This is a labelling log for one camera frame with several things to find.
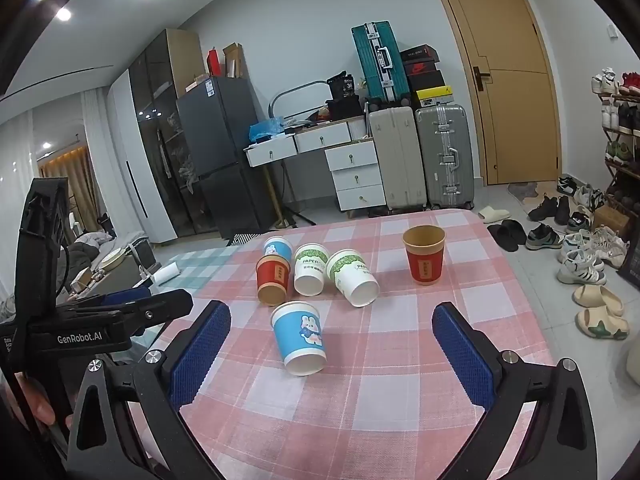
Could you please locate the beige foam slipper pair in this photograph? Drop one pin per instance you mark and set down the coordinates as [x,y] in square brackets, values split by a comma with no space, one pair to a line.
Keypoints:
[602,314]

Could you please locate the person's left hand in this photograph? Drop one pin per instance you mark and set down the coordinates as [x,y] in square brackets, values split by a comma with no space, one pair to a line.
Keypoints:
[37,401]

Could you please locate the green white lying cup left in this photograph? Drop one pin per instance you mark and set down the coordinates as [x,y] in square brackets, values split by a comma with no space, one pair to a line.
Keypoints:
[310,262]

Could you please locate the red lying paper cup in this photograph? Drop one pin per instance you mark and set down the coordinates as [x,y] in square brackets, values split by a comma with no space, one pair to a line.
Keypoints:
[272,277]

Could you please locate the teal hard suitcase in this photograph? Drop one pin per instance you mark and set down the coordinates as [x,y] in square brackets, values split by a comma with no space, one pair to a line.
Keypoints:
[381,64]

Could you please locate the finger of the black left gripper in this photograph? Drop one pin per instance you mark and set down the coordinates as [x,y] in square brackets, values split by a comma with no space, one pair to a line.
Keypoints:
[160,304]

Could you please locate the white drawer desk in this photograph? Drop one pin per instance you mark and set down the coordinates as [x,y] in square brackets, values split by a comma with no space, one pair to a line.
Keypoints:
[334,160]

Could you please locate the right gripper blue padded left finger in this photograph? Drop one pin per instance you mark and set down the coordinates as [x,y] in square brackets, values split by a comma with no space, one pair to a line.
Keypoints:
[127,422]

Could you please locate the shoe rack with shoes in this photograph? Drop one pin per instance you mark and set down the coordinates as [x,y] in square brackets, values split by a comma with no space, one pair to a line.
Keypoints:
[619,109]

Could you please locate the silver hard suitcase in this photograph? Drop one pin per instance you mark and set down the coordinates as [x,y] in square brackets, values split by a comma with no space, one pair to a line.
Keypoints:
[444,137]

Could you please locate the pink checkered tablecloth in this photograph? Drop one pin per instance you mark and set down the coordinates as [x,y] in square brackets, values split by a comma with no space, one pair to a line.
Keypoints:
[387,405]

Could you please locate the red upright paper cup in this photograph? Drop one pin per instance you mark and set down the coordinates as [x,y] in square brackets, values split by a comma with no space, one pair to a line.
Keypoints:
[425,247]

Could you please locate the black refrigerator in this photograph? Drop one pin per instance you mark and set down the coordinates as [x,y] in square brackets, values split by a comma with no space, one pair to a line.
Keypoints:
[216,116]

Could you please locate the wooden door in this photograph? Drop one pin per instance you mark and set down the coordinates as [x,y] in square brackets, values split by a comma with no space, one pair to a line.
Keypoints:
[511,89]

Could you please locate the green white lying cup right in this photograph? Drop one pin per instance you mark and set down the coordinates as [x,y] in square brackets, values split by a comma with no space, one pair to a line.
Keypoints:
[350,274]

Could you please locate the blue white lying cup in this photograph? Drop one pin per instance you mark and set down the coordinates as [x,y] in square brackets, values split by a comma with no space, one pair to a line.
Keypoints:
[278,246]

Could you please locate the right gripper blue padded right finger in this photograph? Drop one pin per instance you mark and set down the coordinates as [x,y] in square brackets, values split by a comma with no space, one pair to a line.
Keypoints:
[559,442]

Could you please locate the beige hard suitcase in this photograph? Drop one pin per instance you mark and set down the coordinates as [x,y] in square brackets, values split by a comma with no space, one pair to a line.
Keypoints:
[399,157]

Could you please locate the teal checkered tablecloth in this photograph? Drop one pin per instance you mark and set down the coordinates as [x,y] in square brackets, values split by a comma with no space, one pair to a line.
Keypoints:
[201,273]

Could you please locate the stacked shoe boxes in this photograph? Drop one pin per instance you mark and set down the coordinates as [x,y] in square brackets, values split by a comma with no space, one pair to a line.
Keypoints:
[426,84]

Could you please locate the dark glass cabinet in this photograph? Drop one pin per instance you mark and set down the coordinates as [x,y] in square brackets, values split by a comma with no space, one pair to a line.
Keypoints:
[158,77]

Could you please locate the blue bunny paper cup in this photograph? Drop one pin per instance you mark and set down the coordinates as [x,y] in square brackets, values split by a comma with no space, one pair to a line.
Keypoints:
[297,329]

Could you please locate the green white lying cup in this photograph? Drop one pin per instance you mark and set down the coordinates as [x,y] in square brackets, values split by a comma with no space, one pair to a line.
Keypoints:
[350,274]
[310,262]

